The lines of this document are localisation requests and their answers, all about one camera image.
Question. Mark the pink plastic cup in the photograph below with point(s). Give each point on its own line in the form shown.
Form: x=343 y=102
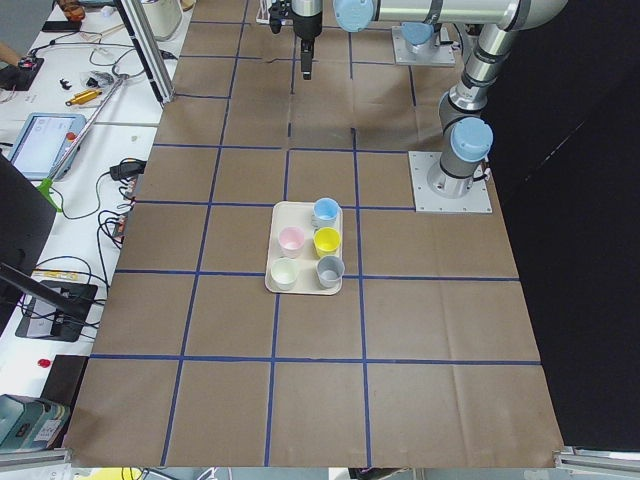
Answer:
x=291 y=241

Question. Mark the teach pendant tablet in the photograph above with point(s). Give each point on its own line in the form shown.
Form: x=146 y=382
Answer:
x=42 y=141

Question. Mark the black monitor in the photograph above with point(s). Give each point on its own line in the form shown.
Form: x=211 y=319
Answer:
x=52 y=310

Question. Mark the black power adapter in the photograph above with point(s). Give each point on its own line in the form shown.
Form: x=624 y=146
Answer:
x=127 y=168

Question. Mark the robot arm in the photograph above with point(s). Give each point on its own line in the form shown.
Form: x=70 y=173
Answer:
x=355 y=16
x=468 y=139

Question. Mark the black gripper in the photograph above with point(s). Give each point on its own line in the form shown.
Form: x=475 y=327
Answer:
x=305 y=25

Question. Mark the green box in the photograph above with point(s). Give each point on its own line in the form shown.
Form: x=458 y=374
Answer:
x=30 y=424

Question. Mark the cream plastic tray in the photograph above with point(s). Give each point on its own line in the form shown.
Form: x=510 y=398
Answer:
x=296 y=214

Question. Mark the aluminium frame post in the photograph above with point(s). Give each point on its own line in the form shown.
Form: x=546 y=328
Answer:
x=143 y=40

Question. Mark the yellow plastic cup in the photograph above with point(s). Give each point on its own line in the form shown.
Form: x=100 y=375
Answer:
x=326 y=241

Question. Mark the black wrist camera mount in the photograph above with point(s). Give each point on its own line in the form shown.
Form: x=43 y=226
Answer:
x=279 y=12

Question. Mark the pale green plastic cup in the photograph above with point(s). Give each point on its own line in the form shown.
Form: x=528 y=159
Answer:
x=284 y=273

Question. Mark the grey plastic cup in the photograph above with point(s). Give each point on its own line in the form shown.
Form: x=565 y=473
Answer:
x=330 y=270

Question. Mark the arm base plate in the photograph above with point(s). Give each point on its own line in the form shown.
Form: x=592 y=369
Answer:
x=422 y=47
x=436 y=192

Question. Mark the blue cup on tray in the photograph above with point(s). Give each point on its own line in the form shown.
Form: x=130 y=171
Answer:
x=325 y=212

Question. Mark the reacher grabber tool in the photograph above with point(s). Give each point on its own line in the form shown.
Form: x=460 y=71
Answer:
x=45 y=185

